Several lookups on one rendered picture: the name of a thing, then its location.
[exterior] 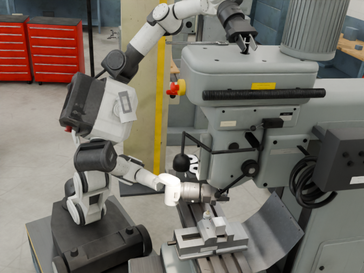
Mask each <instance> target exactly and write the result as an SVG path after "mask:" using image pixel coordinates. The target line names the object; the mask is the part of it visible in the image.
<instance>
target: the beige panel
mask: <svg viewBox="0 0 364 273"><path fill-rule="evenodd" d="M162 3H166V4H167V5H171V4H174V0H121V51H123V52H124V53H125V51H126V50H127V45H128V44H129V42H130V41H131V40H132V39H133V37H134V36H135V35H136V34H137V33H138V32H139V30H140V29H141V28H142V27H143V26H144V24H145V23H146V22H147V18H146V17H147V16H148V15H149V14H150V12H151V11H152V10H153V9H154V8H155V7H157V6H158V5H159V4H162ZM166 41H172V35H170V36H162V37H161V39H160V40H159V41H158V42H157V43H156V44H155V45H154V47H153V48H152V49H151V50H150V51H149V52H148V53H147V55H146V56H145V57H144V58H143V59H142V60H141V62H140V63H139V70H138V72H137V73H136V75H135V76H134V77H133V78H132V79H131V81H130V82H129V83H128V84H127V85H128V86H130V87H132V88H134V89H135V91H136V95H137V98H138V105H137V108H136V112H135V113H136V118H137V120H136V121H133V124H132V128H131V132H130V135H129V137H128V139H126V140H125V141H123V154H124V155H126V156H129V155H130V156H132V157H134V158H136V159H139V160H141V161H142V164H145V165H144V169H146V170H148V171H150V172H151V173H153V174H155V175H156V176H158V175H160V174H162V173H166V169H165V160H166V140H167V121H168V101H169V95H167V94H166V91H167V90H169V89H170V71H171V51H172V45H171V44H166V43H165V42H166ZM119 191H120V197H129V196H141V195H149V194H161V193H165V184H164V186H163V188H162V189H161V190H160V191H156V190H154V189H152V188H150V187H148V186H146V185H142V184H140V183H139V182H136V183H135V182H133V185H128V184H125V183H122V182H121V181H119Z"/></svg>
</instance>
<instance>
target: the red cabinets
mask: <svg viewBox="0 0 364 273"><path fill-rule="evenodd" d="M77 72H81V73H83V74H85V57H84V48H83V33H82V19H81V18H61V17H42V16H35V17H34V18H33V19H31V20H30V19H29V16H26V15H0V81H27V84H28V85H29V84H30V81H31V80H32V79H33V77H35V81H38V84H39V85H42V82H69V83H71V80H72V77H73V76H74V75H75V74H76V73H77Z"/></svg>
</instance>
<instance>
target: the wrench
mask: <svg viewBox="0 0 364 273"><path fill-rule="evenodd" d="M165 43H166V44H217V45H219V46H228V45H229V44H228V43H226V41H215V42H176V41H166V42H165Z"/></svg>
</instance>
